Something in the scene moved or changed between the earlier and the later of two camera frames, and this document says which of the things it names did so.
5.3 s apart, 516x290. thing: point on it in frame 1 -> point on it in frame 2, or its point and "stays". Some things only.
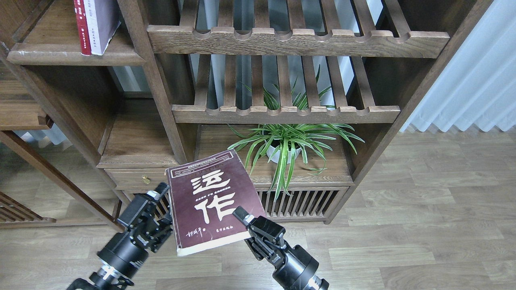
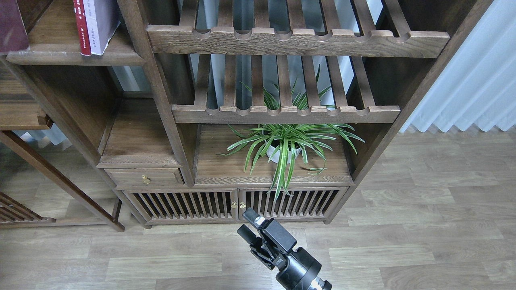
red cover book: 85,47 stays
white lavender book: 103,18 stays
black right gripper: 298,270 stays
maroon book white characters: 203,194 -> 13,34
